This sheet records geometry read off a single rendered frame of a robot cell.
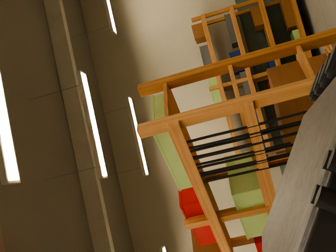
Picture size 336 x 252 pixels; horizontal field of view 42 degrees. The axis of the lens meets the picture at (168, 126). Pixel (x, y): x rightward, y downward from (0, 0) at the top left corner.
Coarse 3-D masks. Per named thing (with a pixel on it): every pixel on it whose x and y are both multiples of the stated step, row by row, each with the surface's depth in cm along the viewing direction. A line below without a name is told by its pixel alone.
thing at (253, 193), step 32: (320, 32) 291; (224, 64) 298; (256, 64) 298; (288, 64) 299; (160, 96) 315; (256, 96) 265; (288, 96) 263; (160, 128) 276; (256, 128) 274; (288, 128) 291; (192, 160) 291; (224, 160) 293; (256, 160) 293; (192, 192) 345; (256, 192) 327; (192, 224) 346; (224, 224) 428; (256, 224) 354
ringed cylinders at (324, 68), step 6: (330, 54) 41; (330, 60) 39; (324, 66) 44; (330, 66) 39; (318, 72) 51; (324, 72) 41; (330, 72) 39; (318, 78) 48; (324, 78) 44; (330, 78) 41; (312, 84) 55; (318, 84) 48; (324, 84) 44; (312, 90) 53; (318, 90) 49; (312, 96) 53; (318, 96) 53
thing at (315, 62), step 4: (328, 48) 685; (328, 52) 692; (316, 56) 717; (320, 56) 714; (324, 56) 711; (308, 60) 716; (312, 60) 713; (316, 60) 710; (320, 60) 707; (324, 60) 704; (312, 64) 707; (316, 64) 704; (320, 64) 701; (312, 68) 700; (316, 68) 697; (316, 72) 691
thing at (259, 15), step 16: (256, 0) 862; (288, 0) 856; (208, 16) 881; (224, 16) 876; (256, 16) 867; (288, 16) 854; (208, 32) 872; (304, 32) 833; (208, 48) 874; (240, 48) 858; (272, 64) 849; (208, 80) 874; (240, 80) 854; (256, 80) 890; (224, 96) 853; (256, 112) 842
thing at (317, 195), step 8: (328, 152) 20; (328, 160) 19; (328, 168) 18; (312, 192) 20; (320, 192) 18; (328, 192) 18; (312, 200) 20; (320, 200) 18; (328, 200) 18; (328, 208) 18
